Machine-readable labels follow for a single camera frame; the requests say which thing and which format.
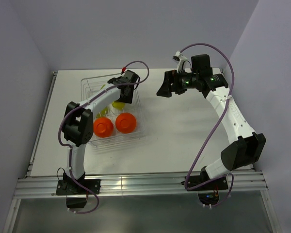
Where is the green bowl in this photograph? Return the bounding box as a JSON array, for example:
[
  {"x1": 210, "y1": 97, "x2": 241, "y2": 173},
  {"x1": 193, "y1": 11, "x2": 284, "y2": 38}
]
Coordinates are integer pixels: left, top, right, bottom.
[
  {"x1": 96, "y1": 107, "x2": 109, "y2": 118},
  {"x1": 112, "y1": 101, "x2": 126, "y2": 110}
]

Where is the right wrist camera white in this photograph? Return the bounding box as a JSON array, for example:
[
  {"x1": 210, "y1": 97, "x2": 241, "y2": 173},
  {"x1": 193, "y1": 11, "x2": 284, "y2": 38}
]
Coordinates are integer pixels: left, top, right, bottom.
[{"x1": 172, "y1": 51, "x2": 189, "y2": 73}]

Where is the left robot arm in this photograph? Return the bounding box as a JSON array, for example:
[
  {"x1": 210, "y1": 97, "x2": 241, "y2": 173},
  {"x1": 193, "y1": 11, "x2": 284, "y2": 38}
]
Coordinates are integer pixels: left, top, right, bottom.
[{"x1": 58, "y1": 68, "x2": 143, "y2": 194}]

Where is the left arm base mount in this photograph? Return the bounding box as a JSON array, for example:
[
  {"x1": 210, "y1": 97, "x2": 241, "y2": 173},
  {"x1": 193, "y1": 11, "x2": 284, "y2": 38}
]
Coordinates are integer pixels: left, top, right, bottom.
[{"x1": 56, "y1": 179, "x2": 101, "y2": 196}]

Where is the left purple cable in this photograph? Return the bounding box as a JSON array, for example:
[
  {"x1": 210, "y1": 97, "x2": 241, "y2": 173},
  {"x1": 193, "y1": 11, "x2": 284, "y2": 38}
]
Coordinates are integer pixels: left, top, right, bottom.
[{"x1": 58, "y1": 61, "x2": 150, "y2": 214}]

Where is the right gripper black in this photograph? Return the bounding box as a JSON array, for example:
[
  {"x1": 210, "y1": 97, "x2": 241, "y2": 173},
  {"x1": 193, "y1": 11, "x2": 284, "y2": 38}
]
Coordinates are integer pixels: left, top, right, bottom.
[{"x1": 157, "y1": 68, "x2": 199, "y2": 97}]

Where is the aluminium rail front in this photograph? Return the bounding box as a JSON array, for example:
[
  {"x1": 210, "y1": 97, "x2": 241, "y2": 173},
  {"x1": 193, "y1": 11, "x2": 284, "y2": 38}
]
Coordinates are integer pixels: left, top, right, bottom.
[{"x1": 13, "y1": 169, "x2": 268, "y2": 199}]

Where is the black box under rail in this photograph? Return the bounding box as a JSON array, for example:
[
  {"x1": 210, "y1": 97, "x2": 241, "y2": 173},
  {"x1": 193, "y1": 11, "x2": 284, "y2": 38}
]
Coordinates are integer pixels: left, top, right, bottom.
[{"x1": 66, "y1": 198, "x2": 87, "y2": 209}]

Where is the purple cable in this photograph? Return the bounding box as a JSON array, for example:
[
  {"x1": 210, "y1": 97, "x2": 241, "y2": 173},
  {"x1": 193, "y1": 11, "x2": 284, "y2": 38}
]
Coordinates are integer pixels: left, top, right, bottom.
[
  {"x1": 58, "y1": 61, "x2": 150, "y2": 214},
  {"x1": 184, "y1": 43, "x2": 235, "y2": 207}
]

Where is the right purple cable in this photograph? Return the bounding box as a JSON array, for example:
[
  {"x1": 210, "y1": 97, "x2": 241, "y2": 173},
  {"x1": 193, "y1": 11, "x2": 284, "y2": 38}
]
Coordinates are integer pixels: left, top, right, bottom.
[{"x1": 184, "y1": 43, "x2": 235, "y2": 207}]

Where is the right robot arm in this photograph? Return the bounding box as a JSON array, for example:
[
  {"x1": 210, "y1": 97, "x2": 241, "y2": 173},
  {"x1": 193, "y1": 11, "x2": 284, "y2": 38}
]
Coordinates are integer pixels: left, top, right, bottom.
[{"x1": 157, "y1": 51, "x2": 266, "y2": 189}]

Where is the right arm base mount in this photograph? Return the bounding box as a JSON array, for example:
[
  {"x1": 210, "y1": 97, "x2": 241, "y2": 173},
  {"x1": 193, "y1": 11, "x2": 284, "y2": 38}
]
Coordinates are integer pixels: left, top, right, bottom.
[{"x1": 185, "y1": 175, "x2": 228, "y2": 191}]

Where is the wire dish rack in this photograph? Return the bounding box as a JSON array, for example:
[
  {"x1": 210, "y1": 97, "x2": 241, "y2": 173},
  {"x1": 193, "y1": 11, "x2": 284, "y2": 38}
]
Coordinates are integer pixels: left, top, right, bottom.
[{"x1": 81, "y1": 70, "x2": 147, "y2": 148}]

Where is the orange bowl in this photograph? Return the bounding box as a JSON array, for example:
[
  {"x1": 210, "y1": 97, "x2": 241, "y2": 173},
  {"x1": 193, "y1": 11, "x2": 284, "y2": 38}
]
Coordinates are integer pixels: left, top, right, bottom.
[
  {"x1": 93, "y1": 117, "x2": 114, "y2": 138},
  {"x1": 115, "y1": 113, "x2": 137, "y2": 133}
]

